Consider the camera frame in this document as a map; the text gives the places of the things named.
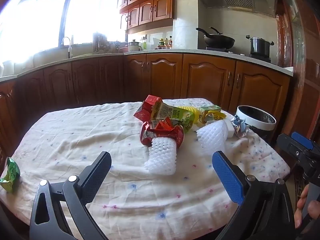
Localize dish rack with utensils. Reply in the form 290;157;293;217
92;32;118;53

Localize red snack wrapper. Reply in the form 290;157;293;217
139;119;185;147

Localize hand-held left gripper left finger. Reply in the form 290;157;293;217
29;151;112;240

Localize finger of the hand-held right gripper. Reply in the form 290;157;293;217
277;133;320;167
291;132;320;152

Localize green drink carton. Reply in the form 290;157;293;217
199;105;227;124

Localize wooden wall cabinets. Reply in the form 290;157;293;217
115;0;190;30

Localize small white box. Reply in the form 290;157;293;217
224;120;235;138

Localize black wok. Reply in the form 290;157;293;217
196;27;236;50

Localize green snack wrapper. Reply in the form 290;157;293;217
0;157;21;193

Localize wooden base cabinets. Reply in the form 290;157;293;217
0;52;292;143

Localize person's right hand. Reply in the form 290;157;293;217
294;185;320;228

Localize green drink pouch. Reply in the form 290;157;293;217
150;100;195;133

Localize kitchen faucet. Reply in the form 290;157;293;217
61;36;73;59

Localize white dotted tablecloth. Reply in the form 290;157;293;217
0;98;291;240

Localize kitchen window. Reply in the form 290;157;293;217
0;0;125;65

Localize white foam fruit net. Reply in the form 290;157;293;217
144;137;177;175
196;120;229;153

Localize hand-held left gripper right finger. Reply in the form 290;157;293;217
212;151;297;240

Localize gas stove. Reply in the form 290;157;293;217
205;45;272;63

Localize light stone countertop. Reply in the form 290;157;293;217
0;48;294;83

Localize steel cooking pot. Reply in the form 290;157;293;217
246;35;275;58

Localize black white-rimmed trash bin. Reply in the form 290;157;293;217
235;105;277;143

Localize white rice cooker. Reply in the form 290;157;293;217
127;39;143;53

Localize red drink carton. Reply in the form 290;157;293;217
134;94;163;124

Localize crumpled silver blue wrapper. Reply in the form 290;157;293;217
230;115;250;138

